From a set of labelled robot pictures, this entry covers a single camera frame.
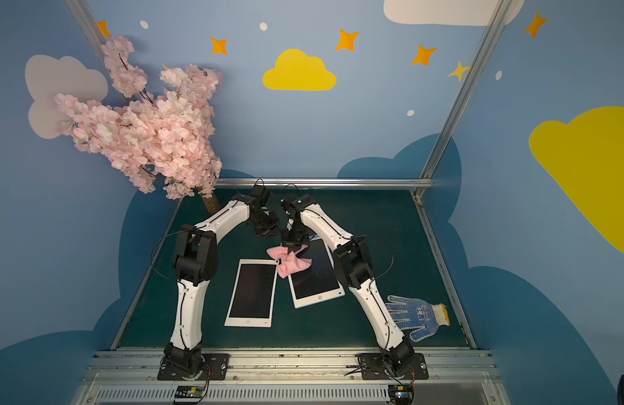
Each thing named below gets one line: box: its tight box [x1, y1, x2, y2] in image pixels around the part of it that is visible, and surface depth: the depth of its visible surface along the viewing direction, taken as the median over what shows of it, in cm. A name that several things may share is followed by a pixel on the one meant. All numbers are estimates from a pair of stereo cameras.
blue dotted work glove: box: [385, 295, 451, 343], surface depth 86 cm
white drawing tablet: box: [223, 258, 280, 328], surface depth 88 cm
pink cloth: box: [266, 244, 312, 280], surface depth 92 cm
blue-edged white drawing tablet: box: [288, 237, 346, 309], surface depth 95 cm
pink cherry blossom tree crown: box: [53, 37, 223, 200], surface depth 66 cm
